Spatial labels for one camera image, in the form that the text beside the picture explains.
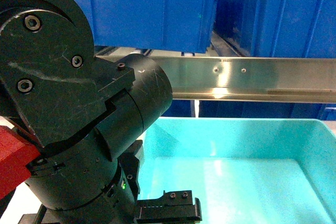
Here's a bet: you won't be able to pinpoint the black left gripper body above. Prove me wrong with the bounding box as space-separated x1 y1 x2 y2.
19 140 202 223

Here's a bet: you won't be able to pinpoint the turquoise plastic bin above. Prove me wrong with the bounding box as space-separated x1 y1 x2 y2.
139 118 335 223

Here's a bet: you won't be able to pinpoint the large blue bin left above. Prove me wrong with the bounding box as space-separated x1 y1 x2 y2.
75 0 217 53

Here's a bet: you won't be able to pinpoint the large blue bin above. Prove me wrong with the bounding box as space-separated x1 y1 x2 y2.
214 0 335 59
75 0 217 53

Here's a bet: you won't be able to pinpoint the large blue bin centre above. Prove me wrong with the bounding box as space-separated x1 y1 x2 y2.
214 0 335 59

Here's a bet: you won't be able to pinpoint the stainless steel shelf rail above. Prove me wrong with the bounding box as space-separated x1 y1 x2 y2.
91 54 335 106

